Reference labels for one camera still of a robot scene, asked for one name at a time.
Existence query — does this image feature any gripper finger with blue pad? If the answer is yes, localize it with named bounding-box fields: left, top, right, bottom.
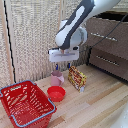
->
left=67, top=61, right=72, bottom=70
left=55, top=62, right=60, bottom=72

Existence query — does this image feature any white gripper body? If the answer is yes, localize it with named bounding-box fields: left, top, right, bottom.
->
left=48, top=47, right=80, bottom=64

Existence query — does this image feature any pink plastic cup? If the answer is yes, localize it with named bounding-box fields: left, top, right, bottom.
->
left=50, top=70, right=66, bottom=87

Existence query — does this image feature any yellow red snack bag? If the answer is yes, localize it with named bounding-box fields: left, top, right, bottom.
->
left=67, top=65, right=88, bottom=93

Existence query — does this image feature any red plastic bowl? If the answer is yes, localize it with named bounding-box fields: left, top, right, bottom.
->
left=46, top=85, right=67, bottom=103

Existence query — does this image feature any woven beige room divider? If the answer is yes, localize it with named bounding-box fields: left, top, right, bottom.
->
left=0, top=0, right=98, bottom=88

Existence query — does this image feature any brown drawer cabinet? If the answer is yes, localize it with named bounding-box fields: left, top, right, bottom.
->
left=83, top=10, right=128, bottom=82

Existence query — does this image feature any red shopping basket blue rim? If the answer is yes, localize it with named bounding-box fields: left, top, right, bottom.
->
left=0, top=79, right=58, bottom=128

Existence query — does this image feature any silver drawer handle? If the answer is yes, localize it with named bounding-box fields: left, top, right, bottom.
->
left=95, top=54, right=121, bottom=67
left=90, top=31, right=119, bottom=43

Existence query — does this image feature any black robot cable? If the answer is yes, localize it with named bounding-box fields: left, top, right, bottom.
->
left=87, top=13, right=128, bottom=52

